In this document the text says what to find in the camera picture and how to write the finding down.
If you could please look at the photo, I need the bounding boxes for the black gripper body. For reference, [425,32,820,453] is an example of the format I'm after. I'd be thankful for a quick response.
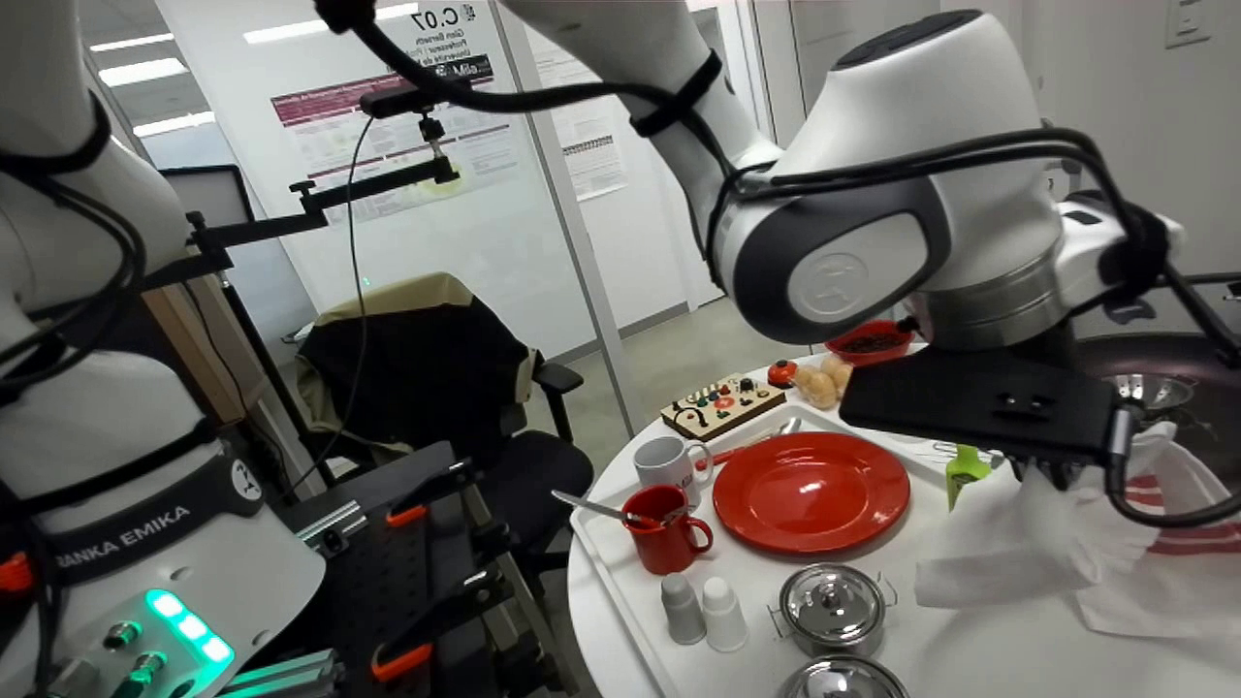
[841,348,1126,463]

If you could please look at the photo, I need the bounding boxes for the white cloth with red stripes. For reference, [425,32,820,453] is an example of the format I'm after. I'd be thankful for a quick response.
[914,469,1241,641]

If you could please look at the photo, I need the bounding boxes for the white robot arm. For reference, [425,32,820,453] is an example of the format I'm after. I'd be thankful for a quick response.
[0,0,1168,495]

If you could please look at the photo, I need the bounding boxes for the robot base with green lights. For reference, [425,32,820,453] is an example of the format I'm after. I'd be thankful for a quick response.
[0,453,325,698]

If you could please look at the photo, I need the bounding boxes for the red plate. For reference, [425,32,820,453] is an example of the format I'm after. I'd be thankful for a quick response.
[715,436,912,555]

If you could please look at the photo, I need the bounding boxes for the green plastic bottle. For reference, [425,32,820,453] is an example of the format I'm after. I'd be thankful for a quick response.
[947,445,995,500]

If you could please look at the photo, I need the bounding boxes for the small steel bowl in pan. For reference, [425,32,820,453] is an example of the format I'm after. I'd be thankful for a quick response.
[1117,371,1195,415]

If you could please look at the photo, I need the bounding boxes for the large dark frying pan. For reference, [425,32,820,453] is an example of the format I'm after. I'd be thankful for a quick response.
[1080,332,1241,487]

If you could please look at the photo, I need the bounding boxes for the red bowl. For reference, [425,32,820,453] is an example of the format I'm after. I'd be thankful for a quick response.
[830,321,912,366]

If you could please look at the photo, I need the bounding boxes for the bread rolls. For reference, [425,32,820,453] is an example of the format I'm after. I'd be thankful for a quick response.
[794,361,855,411]

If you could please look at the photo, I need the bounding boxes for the red toy tomato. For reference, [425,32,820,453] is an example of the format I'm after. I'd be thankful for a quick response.
[768,361,801,389]

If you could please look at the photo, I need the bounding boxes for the steel lidded pot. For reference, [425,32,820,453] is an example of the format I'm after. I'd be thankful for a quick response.
[774,564,898,655]

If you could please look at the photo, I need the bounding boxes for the white serving tray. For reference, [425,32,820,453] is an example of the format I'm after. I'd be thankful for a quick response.
[569,431,1241,698]

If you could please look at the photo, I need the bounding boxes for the toy sushi board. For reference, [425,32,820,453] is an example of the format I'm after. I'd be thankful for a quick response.
[660,375,783,441]

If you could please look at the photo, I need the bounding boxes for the white pepper shaker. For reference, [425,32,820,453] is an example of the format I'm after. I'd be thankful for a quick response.
[704,577,749,653]

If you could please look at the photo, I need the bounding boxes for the white mug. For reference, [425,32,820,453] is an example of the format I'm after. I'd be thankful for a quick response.
[631,436,711,487]

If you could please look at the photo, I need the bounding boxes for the red mug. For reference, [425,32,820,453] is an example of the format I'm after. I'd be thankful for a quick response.
[620,486,715,574]

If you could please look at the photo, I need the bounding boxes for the grey salt shaker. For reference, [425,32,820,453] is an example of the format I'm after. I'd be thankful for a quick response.
[660,574,708,644]

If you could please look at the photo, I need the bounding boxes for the metal spoon in mug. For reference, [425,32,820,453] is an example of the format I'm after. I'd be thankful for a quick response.
[551,487,644,526]

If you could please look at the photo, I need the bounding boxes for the black office chair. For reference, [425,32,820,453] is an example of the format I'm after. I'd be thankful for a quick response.
[299,273,594,548]

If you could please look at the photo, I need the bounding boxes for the camera on black boom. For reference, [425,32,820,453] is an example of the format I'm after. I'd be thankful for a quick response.
[187,74,479,264]

